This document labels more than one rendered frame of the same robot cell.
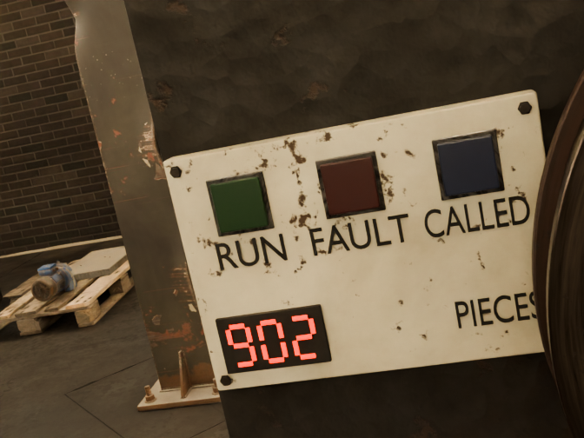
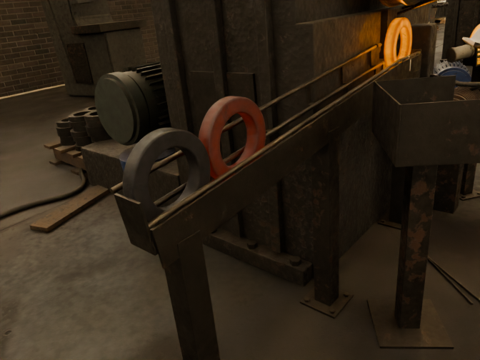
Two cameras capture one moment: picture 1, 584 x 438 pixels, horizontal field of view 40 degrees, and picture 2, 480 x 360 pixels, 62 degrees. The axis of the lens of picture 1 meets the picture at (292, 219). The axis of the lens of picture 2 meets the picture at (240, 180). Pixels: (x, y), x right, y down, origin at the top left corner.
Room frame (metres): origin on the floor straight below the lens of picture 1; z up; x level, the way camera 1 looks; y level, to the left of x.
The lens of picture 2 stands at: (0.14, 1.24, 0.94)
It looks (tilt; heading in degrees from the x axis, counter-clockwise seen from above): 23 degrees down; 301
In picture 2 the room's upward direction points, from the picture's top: 6 degrees counter-clockwise
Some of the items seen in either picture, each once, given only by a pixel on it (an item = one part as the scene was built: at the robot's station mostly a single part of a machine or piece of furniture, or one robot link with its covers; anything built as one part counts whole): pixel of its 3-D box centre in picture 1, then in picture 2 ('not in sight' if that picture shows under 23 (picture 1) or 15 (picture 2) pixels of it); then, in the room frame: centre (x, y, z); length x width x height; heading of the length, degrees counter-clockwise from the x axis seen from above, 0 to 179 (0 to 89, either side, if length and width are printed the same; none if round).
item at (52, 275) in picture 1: (60, 276); not in sight; (4.77, 1.47, 0.25); 0.40 x 0.24 x 0.22; 167
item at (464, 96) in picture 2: not in sight; (453, 150); (0.16, -0.65, 0.27); 0.22 x 0.13 x 0.53; 77
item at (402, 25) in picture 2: not in sight; (398, 45); (0.37, -0.36, 0.75); 0.18 x 0.03 x 0.18; 78
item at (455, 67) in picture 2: not in sight; (448, 81); (0.28, -2.64, 0.17); 0.57 x 0.31 x 0.34; 97
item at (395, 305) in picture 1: (365, 250); not in sight; (0.55, -0.05, 1.15); 0.26 x 0.02 x 0.18; 77
